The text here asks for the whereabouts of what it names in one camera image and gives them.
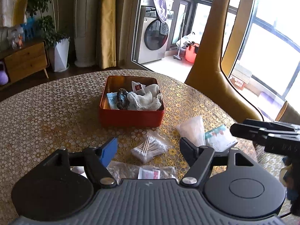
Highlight clear plastic mesh bag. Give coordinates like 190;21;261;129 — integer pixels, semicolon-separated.
175;115;206;147

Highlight white teal paper packet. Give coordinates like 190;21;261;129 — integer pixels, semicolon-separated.
205;125;238;152

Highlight cotton swab bag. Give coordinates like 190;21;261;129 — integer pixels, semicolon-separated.
131;130;173;164

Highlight pink white sachet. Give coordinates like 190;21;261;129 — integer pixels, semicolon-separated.
138;167;161;180

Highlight dark brown scrunchie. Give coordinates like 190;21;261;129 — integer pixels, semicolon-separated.
116;88;130;110

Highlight cardboard box outside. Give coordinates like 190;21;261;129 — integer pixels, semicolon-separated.
229;64;252;90

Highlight white red sachet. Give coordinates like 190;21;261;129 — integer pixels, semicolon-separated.
131;81;146;95

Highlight red bucket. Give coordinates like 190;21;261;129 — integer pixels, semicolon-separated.
185;42;199;64

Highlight white geometric planter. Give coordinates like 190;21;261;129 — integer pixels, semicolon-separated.
54;38;70;73

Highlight mustard yellow curtain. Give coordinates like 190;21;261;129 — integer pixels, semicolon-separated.
96;0;116;69

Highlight wooden drawer cabinet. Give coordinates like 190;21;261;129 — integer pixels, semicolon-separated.
1;40;50;89

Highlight purple kettlebell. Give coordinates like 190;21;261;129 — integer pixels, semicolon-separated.
0;61;9;85

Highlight silver washing machine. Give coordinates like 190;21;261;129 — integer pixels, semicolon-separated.
134;6;174;64

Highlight mustard leather chair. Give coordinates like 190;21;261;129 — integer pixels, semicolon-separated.
185;0;263;122

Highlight glass figurine ornaments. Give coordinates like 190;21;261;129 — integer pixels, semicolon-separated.
7;25;24;49

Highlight lavender towel on washer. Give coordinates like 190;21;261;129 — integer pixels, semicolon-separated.
153;0;167;23

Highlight green potted tree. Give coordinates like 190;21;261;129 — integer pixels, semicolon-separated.
26;0;69;47

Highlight white standing air conditioner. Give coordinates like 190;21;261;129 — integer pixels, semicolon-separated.
74;0;99;68

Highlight floral sheet on wall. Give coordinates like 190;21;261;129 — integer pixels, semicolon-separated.
1;0;28;27

